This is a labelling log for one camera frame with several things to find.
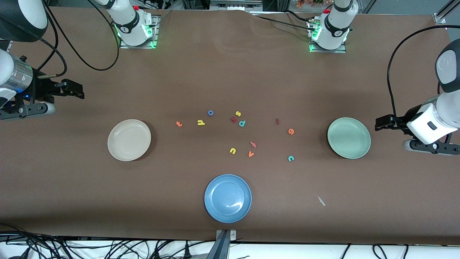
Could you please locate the aluminium corner profile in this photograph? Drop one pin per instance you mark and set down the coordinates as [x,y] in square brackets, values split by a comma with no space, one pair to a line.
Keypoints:
[444,12]

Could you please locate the brown table cover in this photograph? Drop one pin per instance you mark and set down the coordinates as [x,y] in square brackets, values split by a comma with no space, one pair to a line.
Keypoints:
[230,79]

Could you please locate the small white paper scrap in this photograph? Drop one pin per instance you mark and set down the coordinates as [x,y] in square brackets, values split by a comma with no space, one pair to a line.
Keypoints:
[321,201]

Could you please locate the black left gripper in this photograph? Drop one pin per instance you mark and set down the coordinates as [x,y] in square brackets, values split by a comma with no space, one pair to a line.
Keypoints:
[401,119]

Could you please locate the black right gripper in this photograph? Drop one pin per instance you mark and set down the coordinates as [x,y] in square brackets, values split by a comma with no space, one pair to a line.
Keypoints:
[40,89]

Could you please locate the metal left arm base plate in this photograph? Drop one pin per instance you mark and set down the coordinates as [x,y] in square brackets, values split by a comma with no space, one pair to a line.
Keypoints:
[329,51]

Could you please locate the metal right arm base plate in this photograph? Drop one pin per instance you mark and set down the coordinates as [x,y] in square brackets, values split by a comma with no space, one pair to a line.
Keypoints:
[155,21]

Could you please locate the grey metal frame bracket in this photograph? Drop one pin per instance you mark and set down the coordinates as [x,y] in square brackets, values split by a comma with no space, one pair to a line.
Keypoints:
[235,5]

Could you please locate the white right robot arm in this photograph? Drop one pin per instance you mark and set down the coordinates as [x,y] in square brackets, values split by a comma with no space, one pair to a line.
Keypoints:
[131,27]

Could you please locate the green round plate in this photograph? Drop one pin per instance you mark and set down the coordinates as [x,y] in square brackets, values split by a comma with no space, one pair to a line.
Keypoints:
[349,138]

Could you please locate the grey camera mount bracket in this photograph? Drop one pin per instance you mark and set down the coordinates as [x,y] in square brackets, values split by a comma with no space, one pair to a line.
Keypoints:
[223,244]

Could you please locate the blue round plate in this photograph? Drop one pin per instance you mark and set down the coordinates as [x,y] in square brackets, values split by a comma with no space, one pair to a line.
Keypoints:
[228,198]

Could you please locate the beige round plate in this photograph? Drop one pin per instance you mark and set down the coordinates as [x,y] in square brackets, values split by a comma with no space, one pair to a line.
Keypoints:
[129,140]

